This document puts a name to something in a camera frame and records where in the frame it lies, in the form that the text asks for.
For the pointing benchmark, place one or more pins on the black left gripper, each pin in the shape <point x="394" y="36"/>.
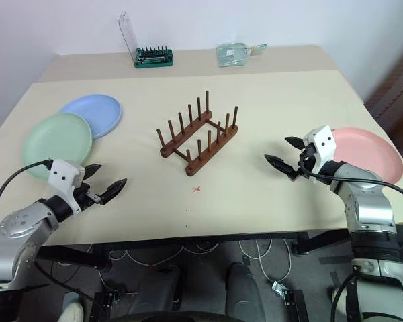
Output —
<point x="84" y="195"/>

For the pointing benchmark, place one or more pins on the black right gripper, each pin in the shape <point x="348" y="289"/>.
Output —
<point x="307" y="159"/>

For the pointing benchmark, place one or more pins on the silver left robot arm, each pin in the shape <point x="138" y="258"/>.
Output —
<point x="18" y="231"/>

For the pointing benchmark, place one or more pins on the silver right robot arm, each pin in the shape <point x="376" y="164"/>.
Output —
<point x="369" y="214"/>

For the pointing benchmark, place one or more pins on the wooden dish rack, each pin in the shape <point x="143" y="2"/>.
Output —
<point x="199" y="141"/>

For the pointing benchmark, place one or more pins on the green plate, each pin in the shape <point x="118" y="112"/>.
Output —
<point x="55" y="144"/>

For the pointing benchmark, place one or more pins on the blue plate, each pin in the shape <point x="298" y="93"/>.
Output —
<point x="95" y="115"/>

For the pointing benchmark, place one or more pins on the pink plate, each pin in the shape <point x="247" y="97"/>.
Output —
<point x="372" y="152"/>

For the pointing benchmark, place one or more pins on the clear plastic bag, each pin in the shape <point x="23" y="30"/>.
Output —
<point x="232" y="54"/>

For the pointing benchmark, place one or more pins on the dark wooden cabinet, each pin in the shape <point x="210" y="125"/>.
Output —
<point x="394" y="94"/>

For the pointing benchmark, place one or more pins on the green screwdriver bit set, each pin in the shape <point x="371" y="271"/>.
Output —
<point x="153" y="57"/>

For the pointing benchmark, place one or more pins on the dark rounded robot foot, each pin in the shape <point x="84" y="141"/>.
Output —
<point x="243" y="290"/>

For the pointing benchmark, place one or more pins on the clear plastic case lid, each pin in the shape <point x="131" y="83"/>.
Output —
<point x="127" y="33"/>

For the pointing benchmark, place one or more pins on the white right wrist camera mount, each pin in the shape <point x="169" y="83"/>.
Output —
<point x="322" y="144"/>

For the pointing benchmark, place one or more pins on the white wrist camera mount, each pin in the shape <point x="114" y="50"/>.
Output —
<point x="64" y="174"/>
<point x="322" y="144"/>

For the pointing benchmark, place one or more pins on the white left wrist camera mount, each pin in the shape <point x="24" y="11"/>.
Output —
<point x="64" y="174"/>

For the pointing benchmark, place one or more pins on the black table frame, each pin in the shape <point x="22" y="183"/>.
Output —
<point x="174" y="241"/>

